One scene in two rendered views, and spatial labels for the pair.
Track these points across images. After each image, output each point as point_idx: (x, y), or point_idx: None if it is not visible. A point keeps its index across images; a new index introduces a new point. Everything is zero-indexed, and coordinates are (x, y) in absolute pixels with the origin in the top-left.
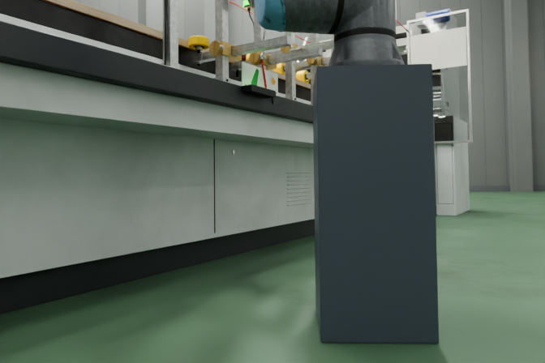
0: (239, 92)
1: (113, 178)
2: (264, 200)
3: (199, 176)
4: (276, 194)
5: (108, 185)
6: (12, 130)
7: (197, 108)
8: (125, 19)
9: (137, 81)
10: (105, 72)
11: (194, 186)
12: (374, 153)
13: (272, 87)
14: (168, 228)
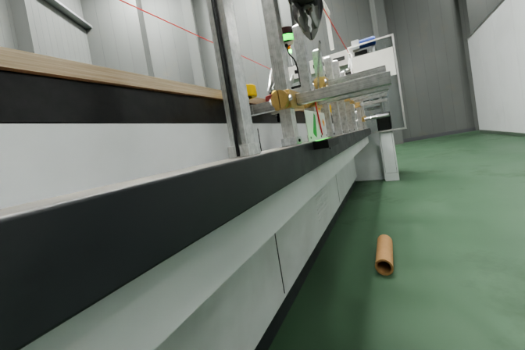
0: (312, 151)
1: (176, 331)
2: (308, 227)
3: (264, 244)
4: (312, 216)
5: (170, 349)
6: None
7: (280, 194)
8: (149, 76)
9: (212, 223)
10: (132, 262)
11: (262, 259)
12: None
13: (323, 129)
14: (248, 331)
